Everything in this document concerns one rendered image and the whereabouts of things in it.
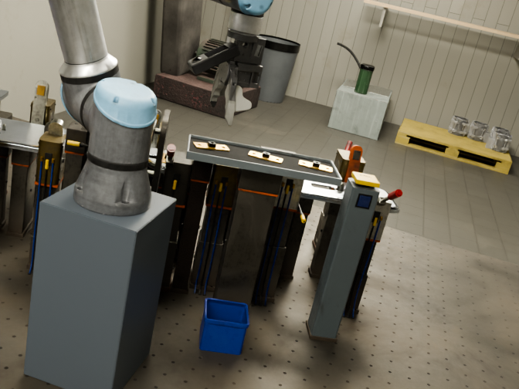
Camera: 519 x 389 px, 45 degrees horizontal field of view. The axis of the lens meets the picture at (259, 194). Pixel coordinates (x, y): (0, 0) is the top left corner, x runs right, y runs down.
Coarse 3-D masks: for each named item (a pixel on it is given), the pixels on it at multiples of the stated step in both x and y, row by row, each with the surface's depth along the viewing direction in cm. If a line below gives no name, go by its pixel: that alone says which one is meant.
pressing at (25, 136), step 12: (12, 120) 187; (12, 132) 178; (24, 132) 180; (36, 132) 182; (0, 144) 169; (12, 144) 169; (24, 144) 170; (36, 144) 173; (156, 156) 186; (312, 192) 184; (324, 192) 187; (336, 192) 189; (396, 204) 192
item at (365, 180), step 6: (354, 174) 155; (360, 174) 156; (366, 174) 157; (354, 180) 153; (360, 180) 152; (366, 180) 153; (372, 180) 154; (366, 186) 154; (372, 186) 153; (378, 186) 153
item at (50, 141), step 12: (48, 132) 163; (48, 144) 157; (60, 144) 158; (48, 156) 158; (60, 156) 159; (36, 168) 160; (48, 168) 159; (60, 168) 161; (36, 180) 160; (48, 180) 160; (60, 180) 164; (48, 192) 163; (36, 204) 162; (36, 216) 164; (36, 228) 166
